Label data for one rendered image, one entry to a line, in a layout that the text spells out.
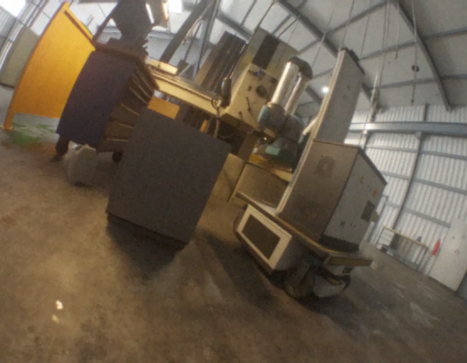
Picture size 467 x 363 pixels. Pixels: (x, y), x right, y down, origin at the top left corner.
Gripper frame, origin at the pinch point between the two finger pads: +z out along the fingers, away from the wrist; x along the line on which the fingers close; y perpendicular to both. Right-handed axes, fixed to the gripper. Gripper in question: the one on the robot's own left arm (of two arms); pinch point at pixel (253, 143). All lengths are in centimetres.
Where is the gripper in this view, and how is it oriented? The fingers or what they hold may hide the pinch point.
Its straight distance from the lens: 196.0
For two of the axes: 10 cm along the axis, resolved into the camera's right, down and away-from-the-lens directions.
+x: -9.1, -2.6, -3.2
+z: -4.0, 7.8, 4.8
